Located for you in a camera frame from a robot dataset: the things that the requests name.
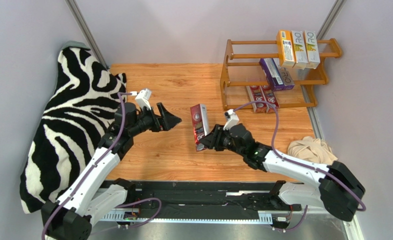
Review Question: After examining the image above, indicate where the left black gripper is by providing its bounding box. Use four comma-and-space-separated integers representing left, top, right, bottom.
128, 102, 181, 137

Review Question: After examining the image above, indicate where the small red toothpaste box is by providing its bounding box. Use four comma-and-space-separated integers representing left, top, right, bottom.
190, 103, 210, 152

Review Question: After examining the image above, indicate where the red 3D toothpaste box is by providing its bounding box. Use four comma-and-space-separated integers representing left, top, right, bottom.
246, 85, 267, 113
261, 85, 280, 113

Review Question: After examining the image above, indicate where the purple white R.O.C.S. toothpaste box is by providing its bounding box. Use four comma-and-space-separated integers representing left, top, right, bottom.
273, 58, 295, 91

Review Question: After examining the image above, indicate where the silver yellow R.O.C.S. toothpaste box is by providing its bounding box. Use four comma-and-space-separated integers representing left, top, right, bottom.
291, 30, 309, 69

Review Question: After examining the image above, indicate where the orange white R.O.C.S. toothpaste box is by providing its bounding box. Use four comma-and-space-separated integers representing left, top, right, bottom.
303, 30, 321, 69

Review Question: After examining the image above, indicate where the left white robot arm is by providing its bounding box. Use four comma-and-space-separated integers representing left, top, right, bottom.
41, 102, 182, 240

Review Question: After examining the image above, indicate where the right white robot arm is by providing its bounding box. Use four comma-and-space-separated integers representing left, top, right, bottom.
199, 123, 366, 222

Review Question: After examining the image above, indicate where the orange wooden shelf rack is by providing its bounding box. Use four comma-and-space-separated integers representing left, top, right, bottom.
219, 38, 343, 110

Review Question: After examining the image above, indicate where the zebra pattern cushion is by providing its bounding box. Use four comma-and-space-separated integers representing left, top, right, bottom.
19, 41, 127, 214

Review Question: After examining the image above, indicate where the beige crumpled cloth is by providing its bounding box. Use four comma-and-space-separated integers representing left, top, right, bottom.
287, 136, 338, 165

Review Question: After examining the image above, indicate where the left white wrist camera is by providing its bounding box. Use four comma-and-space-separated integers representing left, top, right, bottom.
135, 88, 152, 110

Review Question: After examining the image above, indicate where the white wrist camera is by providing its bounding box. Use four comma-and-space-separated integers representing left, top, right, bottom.
223, 109, 240, 131
135, 88, 152, 110

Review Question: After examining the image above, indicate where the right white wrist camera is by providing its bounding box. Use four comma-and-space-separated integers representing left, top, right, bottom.
223, 109, 240, 131

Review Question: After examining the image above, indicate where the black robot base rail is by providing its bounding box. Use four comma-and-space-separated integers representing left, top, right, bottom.
102, 181, 302, 229

